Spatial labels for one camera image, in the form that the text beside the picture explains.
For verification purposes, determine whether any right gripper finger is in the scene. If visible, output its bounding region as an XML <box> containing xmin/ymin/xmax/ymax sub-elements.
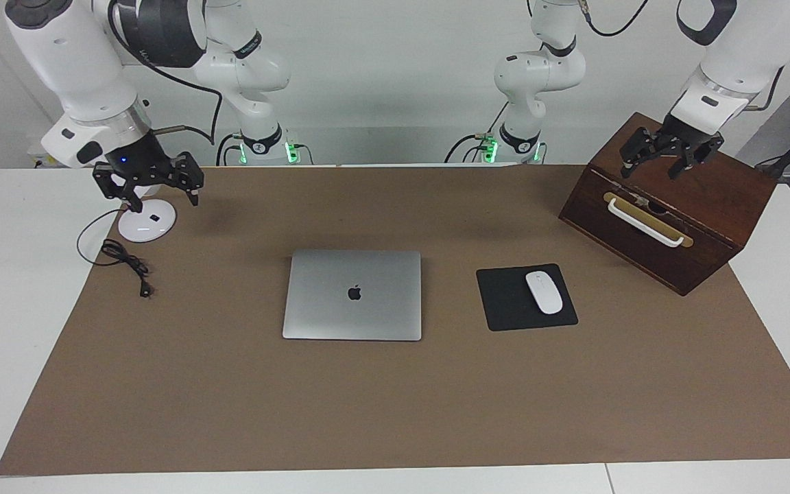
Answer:
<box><xmin>172</xmin><ymin>152</ymin><xmax>204</xmax><ymax>206</ymax></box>
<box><xmin>93</xmin><ymin>163</ymin><xmax>143</xmax><ymax>213</ymax></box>

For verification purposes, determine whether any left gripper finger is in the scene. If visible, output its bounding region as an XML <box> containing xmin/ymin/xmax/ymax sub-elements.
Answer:
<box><xmin>668</xmin><ymin>136</ymin><xmax>725</xmax><ymax>180</ymax></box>
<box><xmin>620</xmin><ymin>127</ymin><xmax>662</xmax><ymax>178</ymax></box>

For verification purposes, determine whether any silver laptop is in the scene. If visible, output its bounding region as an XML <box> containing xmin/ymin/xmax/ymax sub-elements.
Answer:
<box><xmin>282</xmin><ymin>249</ymin><xmax>423</xmax><ymax>342</ymax></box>

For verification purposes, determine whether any white desk lamp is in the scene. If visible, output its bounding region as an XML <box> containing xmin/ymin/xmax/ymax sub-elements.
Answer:
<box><xmin>118</xmin><ymin>182</ymin><xmax>178</xmax><ymax>243</ymax></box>

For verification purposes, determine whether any dark wooden box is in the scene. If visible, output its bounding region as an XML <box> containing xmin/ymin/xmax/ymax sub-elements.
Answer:
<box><xmin>558</xmin><ymin>112</ymin><xmax>778</xmax><ymax>296</ymax></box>

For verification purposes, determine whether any white power strip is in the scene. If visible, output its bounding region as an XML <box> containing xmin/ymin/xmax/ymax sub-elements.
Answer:
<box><xmin>28</xmin><ymin>134</ymin><xmax>60</xmax><ymax>169</ymax></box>

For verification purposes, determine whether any white computer mouse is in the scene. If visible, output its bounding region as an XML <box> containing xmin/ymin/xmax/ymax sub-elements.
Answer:
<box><xmin>525</xmin><ymin>271</ymin><xmax>564</xmax><ymax>316</ymax></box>

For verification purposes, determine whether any black mouse pad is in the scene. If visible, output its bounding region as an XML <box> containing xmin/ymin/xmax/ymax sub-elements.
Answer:
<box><xmin>476</xmin><ymin>263</ymin><xmax>579</xmax><ymax>332</ymax></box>

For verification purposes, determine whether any brown table mat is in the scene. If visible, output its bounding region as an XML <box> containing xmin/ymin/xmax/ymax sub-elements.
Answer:
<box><xmin>0</xmin><ymin>165</ymin><xmax>790</xmax><ymax>476</ymax></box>

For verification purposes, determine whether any black base cable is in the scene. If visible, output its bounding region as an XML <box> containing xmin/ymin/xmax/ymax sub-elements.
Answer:
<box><xmin>215</xmin><ymin>132</ymin><xmax>245</xmax><ymax>167</ymax></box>
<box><xmin>444</xmin><ymin>102</ymin><xmax>509</xmax><ymax>164</ymax></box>

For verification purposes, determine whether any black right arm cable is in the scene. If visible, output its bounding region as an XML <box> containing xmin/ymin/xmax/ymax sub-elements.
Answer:
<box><xmin>107</xmin><ymin>0</ymin><xmax>224</xmax><ymax>145</ymax></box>

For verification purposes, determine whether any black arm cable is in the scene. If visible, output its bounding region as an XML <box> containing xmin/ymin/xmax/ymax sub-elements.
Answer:
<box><xmin>580</xmin><ymin>0</ymin><xmax>787</xmax><ymax>112</ymax></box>
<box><xmin>107</xmin><ymin>0</ymin><xmax>224</xmax><ymax>145</ymax></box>

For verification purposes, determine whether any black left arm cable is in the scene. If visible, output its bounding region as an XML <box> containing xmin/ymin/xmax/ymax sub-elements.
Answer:
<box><xmin>580</xmin><ymin>0</ymin><xmax>787</xmax><ymax>112</ymax></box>

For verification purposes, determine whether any black lamp power cable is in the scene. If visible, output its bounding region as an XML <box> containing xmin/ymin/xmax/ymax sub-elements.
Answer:
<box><xmin>77</xmin><ymin>208</ymin><xmax>156</xmax><ymax>299</ymax></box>

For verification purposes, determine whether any white box handle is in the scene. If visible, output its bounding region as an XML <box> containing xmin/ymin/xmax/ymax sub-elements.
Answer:
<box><xmin>606</xmin><ymin>198</ymin><xmax>685</xmax><ymax>248</ymax></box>

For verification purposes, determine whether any brass handle plate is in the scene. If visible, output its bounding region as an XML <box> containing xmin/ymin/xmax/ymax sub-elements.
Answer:
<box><xmin>603</xmin><ymin>191</ymin><xmax>695</xmax><ymax>248</ymax></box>

